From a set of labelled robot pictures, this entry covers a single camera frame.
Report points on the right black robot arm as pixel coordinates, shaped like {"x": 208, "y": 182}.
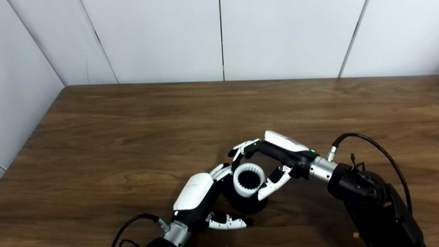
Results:
{"x": 374, "y": 202}

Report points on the round black part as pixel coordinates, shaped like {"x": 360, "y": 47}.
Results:
{"x": 248, "y": 204}

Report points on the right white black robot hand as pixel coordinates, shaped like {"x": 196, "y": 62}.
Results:
{"x": 288, "y": 151}

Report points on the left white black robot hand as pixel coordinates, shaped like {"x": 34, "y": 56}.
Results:
{"x": 193, "y": 192}

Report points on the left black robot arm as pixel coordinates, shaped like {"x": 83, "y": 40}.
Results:
{"x": 175, "y": 235}

